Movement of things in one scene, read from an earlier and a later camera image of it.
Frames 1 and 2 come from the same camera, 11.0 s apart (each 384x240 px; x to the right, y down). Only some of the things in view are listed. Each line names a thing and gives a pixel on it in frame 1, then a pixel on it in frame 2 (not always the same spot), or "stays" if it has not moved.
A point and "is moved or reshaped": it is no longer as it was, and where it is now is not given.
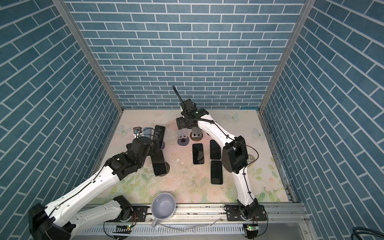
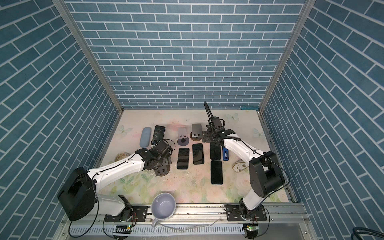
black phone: (216, 174) stays
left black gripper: (151, 150) to (169, 154)
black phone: (198, 153) stays
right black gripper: (180, 122) to (205, 136)
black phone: (215, 150) stays
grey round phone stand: (183, 139) stays
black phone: (159, 131) stays
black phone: (158, 163) is moved or reshaped
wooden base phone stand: (196, 135) stays
